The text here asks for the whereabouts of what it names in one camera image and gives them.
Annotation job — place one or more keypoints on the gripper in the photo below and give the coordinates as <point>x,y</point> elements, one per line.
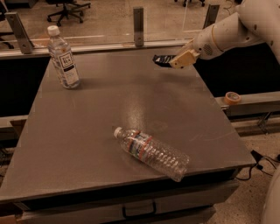
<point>203,45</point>

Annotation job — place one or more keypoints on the dark blue rxbar wrapper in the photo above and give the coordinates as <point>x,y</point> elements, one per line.
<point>162,60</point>

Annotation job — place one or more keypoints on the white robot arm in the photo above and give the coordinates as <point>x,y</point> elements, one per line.
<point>252,23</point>

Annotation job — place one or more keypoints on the lying empty plastic bottle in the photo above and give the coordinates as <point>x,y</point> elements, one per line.
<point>154,153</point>

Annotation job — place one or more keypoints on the upright clear water bottle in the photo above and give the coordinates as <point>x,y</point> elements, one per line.
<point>62,58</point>

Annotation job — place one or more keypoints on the roll of tan tape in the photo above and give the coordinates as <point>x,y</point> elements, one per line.
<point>232,98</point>

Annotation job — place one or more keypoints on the black office chair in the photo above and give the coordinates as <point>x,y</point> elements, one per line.
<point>70,9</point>

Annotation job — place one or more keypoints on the grey drawer front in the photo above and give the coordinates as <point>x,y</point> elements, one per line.
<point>194,206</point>

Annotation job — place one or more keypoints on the right metal glass bracket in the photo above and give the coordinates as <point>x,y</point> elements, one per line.
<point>211,15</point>

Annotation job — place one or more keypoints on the metal glass bracket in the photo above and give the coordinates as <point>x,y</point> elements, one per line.
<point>25,44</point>
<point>211,15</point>
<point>138,19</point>

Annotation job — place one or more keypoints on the middle metal glass bracket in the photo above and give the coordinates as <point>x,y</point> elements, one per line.
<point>138,19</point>

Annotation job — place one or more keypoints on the black drawer handle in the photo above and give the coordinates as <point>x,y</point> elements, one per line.
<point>139,210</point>

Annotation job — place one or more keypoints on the left metal glass bracket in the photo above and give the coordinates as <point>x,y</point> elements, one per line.
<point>25,44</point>

